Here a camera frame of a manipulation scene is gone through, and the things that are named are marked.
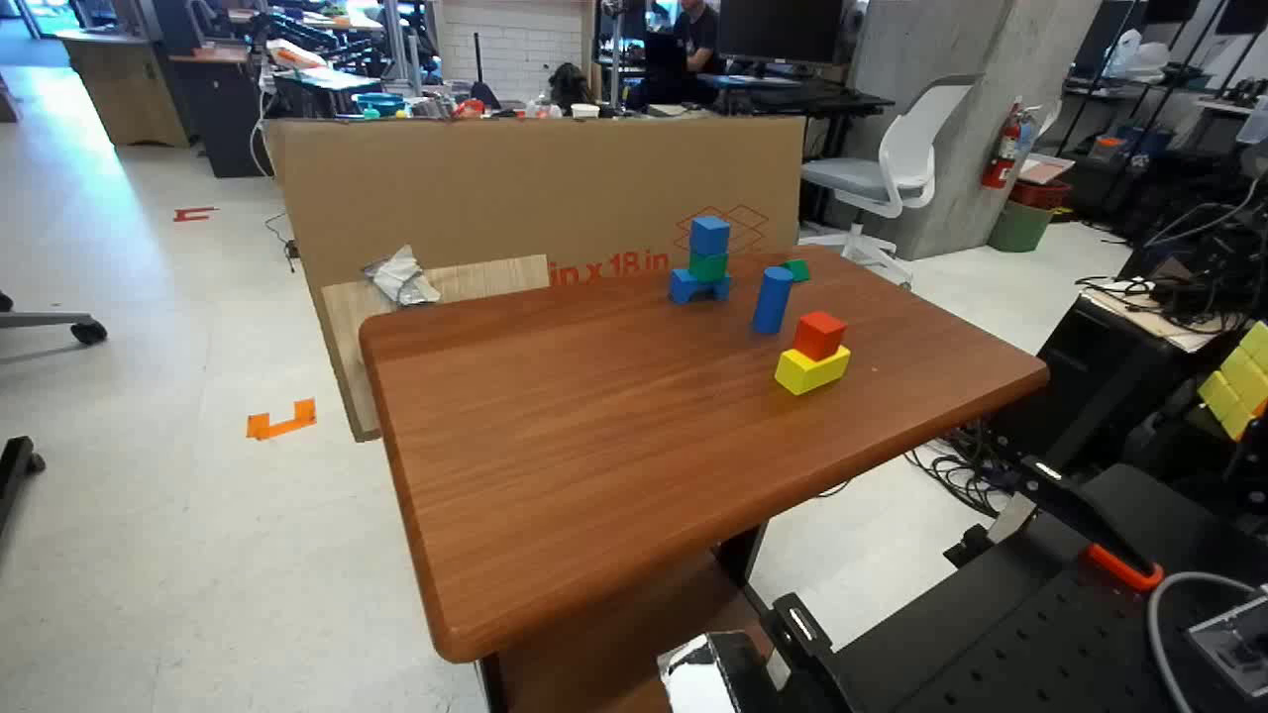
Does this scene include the yellow sticky notes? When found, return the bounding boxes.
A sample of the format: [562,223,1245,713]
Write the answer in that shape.
[1197,317,1268,443]

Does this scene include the large cardboard box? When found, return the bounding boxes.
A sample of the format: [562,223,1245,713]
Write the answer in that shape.
[262,113,809,295]

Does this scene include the orange handled tool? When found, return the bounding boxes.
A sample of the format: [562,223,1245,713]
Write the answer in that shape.
[1002,453,1171,598]

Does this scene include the orange plastic bracket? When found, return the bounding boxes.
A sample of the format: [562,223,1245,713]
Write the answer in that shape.
[241,397,321,443]

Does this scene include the wooden cabinet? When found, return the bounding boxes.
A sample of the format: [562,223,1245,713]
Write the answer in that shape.
[55,26,189,149]

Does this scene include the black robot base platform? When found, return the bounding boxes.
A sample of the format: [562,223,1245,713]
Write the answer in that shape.
[771,460,1268,713]

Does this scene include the red wooden cube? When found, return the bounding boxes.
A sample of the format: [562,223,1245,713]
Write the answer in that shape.
[794,310,852,365]

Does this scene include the red fire extinguisher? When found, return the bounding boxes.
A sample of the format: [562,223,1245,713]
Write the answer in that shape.
[981,99,1041,192]

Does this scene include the blue wooden base block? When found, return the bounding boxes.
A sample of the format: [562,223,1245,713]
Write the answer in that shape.
[665,264,735,310]

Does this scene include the white office chair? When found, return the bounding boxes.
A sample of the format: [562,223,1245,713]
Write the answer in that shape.
[798,79,975,264]

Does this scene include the black floor cable bundle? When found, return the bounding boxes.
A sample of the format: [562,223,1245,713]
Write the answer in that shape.
[904,431,1025,521]

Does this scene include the person in dark clothes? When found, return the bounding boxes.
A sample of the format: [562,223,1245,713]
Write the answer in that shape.
[624,0,726,112]

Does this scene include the white plastic bag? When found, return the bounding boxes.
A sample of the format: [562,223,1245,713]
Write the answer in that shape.
[1097,25,1177,87]

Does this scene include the light wooden board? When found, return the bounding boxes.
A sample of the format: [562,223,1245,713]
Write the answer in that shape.
[317,251,554,443]

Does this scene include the blue wooden cylinder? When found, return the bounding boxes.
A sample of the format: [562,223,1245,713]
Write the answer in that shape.
[749,260,798,339]

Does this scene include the yellow wooden block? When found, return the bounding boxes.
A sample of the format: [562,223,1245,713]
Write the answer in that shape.
[773,339,855,401]

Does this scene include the white cable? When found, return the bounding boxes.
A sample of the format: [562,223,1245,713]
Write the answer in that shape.
[1140,565,1268,713]

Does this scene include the crumpled white cloth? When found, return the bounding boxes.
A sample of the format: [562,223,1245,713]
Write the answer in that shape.
[365,240,446,314]

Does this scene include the green box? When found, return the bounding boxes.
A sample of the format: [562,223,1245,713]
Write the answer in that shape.
[988,198,1056,258]

